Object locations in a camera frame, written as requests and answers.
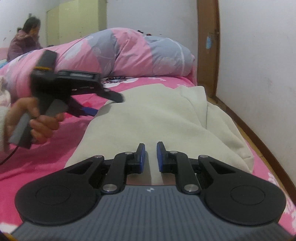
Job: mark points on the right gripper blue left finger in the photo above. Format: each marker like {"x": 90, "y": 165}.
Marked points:
{"x": 122, "y": 165}

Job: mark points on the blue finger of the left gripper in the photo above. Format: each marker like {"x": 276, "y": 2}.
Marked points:
{"x": 101, "y": 92}
{"x": 76, "y": 109}

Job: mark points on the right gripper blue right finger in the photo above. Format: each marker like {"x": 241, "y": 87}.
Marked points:
{"x": 178, "y": 163}

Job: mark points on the beige zip jacket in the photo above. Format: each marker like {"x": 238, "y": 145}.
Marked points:
{"x": 181, "y": 118}

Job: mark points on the person left hand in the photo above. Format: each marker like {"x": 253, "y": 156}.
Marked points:
{"x": 42, "y": 126}

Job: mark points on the pink floral rolled duvet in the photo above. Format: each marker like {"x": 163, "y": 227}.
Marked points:
{"x": 125, "y": 58}

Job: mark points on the pale yellow wardrobe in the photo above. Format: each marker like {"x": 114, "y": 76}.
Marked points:
{"x": 72, "y": 20}

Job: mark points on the brown wooden door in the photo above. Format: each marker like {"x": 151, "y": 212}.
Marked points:
{"x": 208, "y": 45}

